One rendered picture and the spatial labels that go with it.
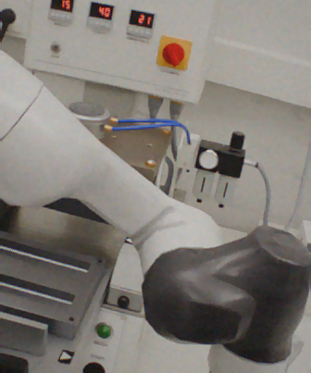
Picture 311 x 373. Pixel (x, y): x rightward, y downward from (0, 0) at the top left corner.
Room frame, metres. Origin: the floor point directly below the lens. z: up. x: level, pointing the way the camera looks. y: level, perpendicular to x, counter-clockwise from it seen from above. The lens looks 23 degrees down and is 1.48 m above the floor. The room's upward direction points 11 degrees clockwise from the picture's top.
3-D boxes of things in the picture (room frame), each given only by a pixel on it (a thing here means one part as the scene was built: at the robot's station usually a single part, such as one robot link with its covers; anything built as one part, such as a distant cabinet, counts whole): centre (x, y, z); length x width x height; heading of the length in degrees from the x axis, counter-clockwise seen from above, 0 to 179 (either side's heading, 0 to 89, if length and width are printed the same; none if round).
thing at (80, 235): (1.00, 0.12, 0.93); 0.46 x 0.35 x 0.01; 175
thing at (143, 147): (0.99, 0.10, 1.08); 0.31 x 0.24 x 0.13; 85
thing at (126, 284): (0.88, -0.01, 0.96); 0.26 x 0.05 x 0.07; 175
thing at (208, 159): (1.07, -0.11, 1.05); 0.15 x 0.05 x 0.15; 85
